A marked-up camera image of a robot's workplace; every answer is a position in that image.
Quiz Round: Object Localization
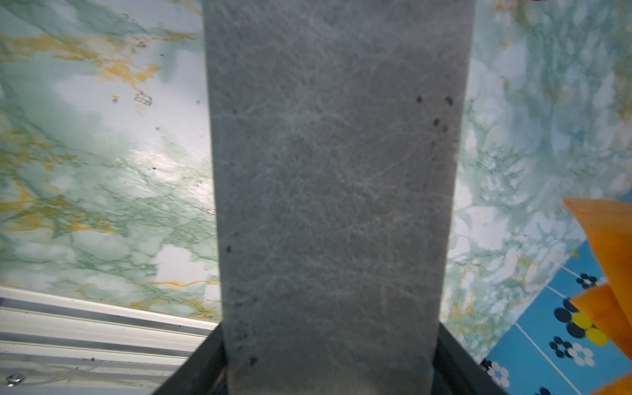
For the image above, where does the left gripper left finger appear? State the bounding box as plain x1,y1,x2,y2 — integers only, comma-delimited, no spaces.
153,324,227,395

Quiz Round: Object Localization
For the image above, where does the orange towel cloth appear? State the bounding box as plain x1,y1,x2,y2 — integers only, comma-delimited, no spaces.
562,197,632,395

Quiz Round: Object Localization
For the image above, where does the aluminium frame rail front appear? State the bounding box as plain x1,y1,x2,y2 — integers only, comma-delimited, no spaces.
1,286,219,394

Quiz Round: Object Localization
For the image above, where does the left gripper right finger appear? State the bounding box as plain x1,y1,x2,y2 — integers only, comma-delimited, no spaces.
432,324,506,395

